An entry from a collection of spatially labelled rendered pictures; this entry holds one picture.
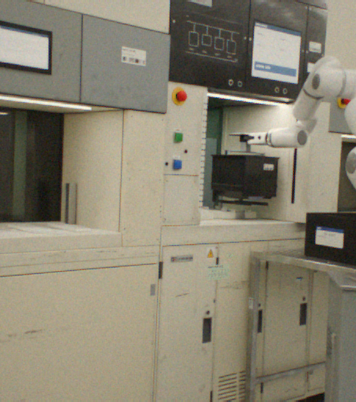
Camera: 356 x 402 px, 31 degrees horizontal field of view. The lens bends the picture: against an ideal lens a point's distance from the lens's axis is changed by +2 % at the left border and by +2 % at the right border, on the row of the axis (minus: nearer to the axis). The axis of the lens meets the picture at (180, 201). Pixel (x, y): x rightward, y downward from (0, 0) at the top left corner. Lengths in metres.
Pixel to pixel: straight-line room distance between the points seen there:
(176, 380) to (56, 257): 0.73
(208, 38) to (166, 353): 1.19
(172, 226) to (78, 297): 0.45
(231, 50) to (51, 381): 1.38
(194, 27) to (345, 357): 1.27
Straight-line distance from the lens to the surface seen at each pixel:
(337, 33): 3.10
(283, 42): 2.80
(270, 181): 2.85
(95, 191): 2.39
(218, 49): 2.53
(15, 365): 2.12
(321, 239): 2.53
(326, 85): 2.28
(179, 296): 2.45
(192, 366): 2.56
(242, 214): 2.90
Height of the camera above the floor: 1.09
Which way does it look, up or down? 3 degrees down
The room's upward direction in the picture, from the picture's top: 3 degrees clockwise
